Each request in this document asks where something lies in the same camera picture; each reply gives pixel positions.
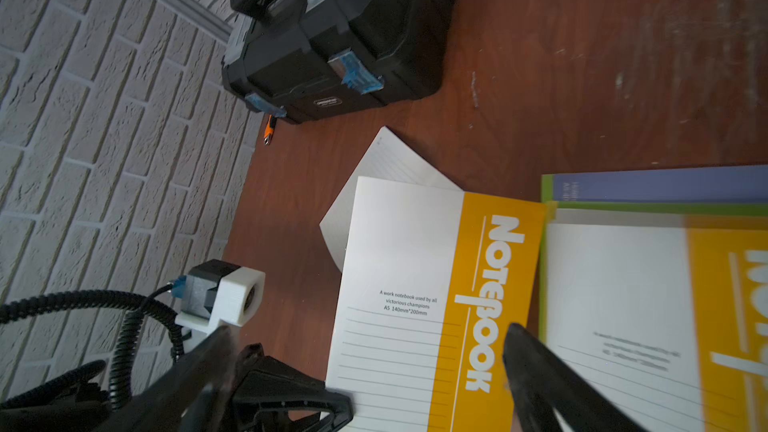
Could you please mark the black plastic toolbox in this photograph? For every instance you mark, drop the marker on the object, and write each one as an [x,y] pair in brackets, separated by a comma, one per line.
[309,60]

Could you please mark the orange handled adjustable wrench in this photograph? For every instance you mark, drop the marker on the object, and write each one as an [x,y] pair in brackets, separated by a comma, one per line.
[269,130]

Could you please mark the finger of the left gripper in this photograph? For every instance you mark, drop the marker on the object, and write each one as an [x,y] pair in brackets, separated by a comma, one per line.
[269,395]

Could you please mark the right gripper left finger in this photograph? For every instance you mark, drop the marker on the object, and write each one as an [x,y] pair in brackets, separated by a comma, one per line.
[191,396]

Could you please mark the large white lined notebook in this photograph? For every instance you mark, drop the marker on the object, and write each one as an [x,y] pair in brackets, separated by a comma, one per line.
[431,279]

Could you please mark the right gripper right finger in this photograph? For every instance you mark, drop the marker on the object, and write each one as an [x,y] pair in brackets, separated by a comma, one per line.
[545,390]

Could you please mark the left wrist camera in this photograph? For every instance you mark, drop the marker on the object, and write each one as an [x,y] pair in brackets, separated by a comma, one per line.
[217,293]

